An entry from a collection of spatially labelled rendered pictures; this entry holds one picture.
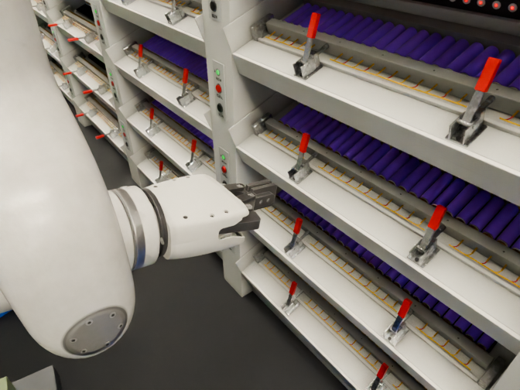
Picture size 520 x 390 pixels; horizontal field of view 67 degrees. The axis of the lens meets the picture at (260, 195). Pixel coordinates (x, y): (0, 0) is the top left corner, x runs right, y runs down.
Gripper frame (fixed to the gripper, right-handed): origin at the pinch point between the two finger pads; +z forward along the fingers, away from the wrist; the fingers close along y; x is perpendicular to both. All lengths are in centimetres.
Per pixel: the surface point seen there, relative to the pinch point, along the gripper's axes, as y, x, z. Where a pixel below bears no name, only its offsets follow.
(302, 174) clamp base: -11.3, -6.4, 20.7
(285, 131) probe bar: -21.4, -2.3, 24.6
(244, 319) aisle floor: -24, -60, 26
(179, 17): -55, 13, 17
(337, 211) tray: -0.8, -8.3, 19.8
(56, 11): -170, -4, 21
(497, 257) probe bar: 22.3, -3.2, 24.6
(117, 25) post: -100, 3, 21
